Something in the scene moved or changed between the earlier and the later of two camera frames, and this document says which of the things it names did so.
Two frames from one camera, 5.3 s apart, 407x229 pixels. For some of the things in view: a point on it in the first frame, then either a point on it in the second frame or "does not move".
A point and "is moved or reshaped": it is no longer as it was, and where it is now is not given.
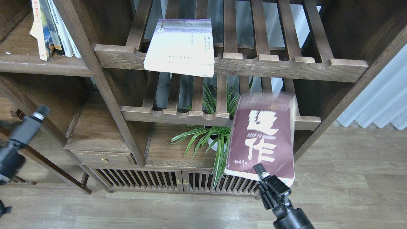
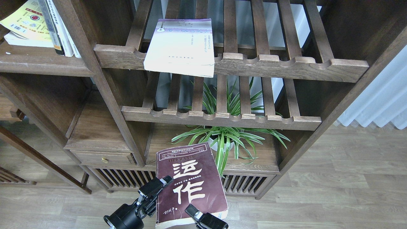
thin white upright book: [76, 53] does not move
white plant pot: [214, 147] does not move
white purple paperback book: [182, 46] does not move
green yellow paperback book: [37, 31] is moved or reshaped
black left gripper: [28, 125] → [131, 216]
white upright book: [64, 39] does not move
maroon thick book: [262, 133] → [188, 175]
